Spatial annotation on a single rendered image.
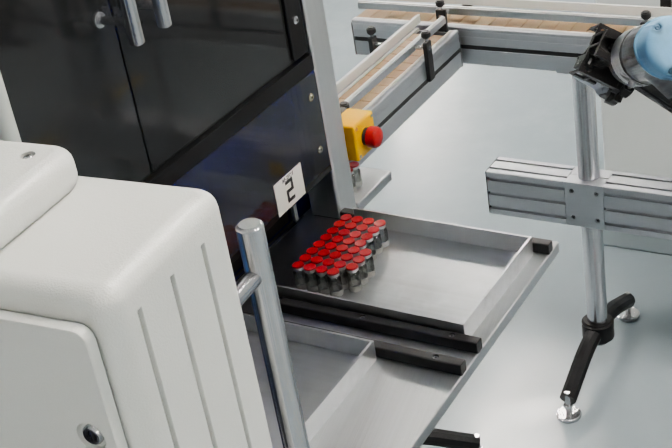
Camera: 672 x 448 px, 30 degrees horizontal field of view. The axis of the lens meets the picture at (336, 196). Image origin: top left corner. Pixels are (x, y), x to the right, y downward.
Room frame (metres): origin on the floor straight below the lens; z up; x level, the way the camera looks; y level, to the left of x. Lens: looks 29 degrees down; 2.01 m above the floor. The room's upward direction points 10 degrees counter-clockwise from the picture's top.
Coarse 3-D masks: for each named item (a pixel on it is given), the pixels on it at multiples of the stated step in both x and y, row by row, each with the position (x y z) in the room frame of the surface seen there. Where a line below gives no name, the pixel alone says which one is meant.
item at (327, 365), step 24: (288, 336) 1.62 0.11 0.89; (312, 336) 1.59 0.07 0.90; (336, 336) 1.57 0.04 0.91; (312, 360) 1.56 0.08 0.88; (336, 360) 1.55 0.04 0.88; (360, 360) 1.50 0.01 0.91; (264, 384) 1.52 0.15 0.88; (312, 384) 1.50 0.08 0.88; (336, 384) 1.45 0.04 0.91; (264, 408) 1.46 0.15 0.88; (312, 408) 1.44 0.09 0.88; (336, 408) 1.43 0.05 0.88; (312, 432) 1.38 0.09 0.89
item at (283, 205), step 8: (296, 168) 1.88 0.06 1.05; (288, 176) 1.86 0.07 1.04; (296, 176) 1.88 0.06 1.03; (280, 184) 1.84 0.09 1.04; (288, 184) 1.85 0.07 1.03; (296, 184) 1.87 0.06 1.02; (280, 192) 1.83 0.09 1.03; (296, 192) 1.87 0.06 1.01; (304, 192) 1.89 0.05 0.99; (280, 200) 1.83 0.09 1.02; (296, 200) 1.87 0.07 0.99; (280, 208) 1.83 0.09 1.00; (288, 208) 1.84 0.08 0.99; (280, 216) 1.82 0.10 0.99
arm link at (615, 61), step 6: (630, 30) 1.44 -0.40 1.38; (624, 36) 1.44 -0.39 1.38; (618, 42) 1.44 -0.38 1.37; (612, 48) 1.46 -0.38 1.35; (618, 48) 1.43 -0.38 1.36; (612, 54) 1.45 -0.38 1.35; (618, 54) 1.43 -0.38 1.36; (612, 60) 1.45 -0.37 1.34; (618, 60) 1.43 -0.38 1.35; (612, 66) 1.45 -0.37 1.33; (618, 66) 1.43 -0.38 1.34; (618, 72) 1.44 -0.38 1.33; (624, 72) 1.42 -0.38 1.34; (624, 78) 1.43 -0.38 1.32; (630, 78) 1.41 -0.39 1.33; (630, 84) 1.42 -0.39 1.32; (636, 84) 1.43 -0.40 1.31; (642, 84) 1.42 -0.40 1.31
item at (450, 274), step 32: (416, 224) 1.87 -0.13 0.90; (448, 224) 1.83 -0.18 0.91; (384, 256) 1.82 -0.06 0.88; (416, 256) 1.80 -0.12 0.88; (448, 256) 1.78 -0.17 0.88; (480, 256) 1.77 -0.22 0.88; (512, 256) 1.75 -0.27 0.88; (288, 288) 1.72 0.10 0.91; (384, 288) 1.72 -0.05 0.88; (416, 288) 1.70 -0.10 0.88; (448, 288) 1.69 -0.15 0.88; (480, 288) 1.67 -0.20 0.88; (416, 320) 1.58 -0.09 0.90; (448, 320) 1.55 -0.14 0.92; (480, 320) 1.58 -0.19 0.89
